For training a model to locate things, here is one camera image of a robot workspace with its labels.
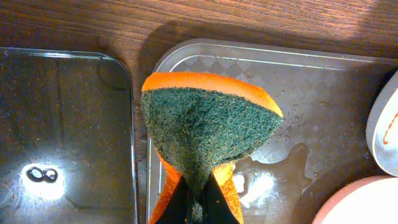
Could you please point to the brown serving tray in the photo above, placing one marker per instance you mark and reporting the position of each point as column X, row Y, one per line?
column 320, row 146

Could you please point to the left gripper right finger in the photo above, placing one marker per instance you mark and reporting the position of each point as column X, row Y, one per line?
column 214, row 204

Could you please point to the pale blue plate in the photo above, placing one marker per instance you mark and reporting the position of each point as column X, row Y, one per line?
column 381, row 128

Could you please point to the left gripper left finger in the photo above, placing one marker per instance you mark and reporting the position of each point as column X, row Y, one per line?
column 179, row 207

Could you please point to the pink white plate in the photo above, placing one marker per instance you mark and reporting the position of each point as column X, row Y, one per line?
column 371, row 200

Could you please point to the orange green scrub sponge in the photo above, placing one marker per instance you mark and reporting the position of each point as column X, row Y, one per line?
column 201, row 124

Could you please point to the black small tray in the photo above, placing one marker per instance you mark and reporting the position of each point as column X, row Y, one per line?
column 67, row 152

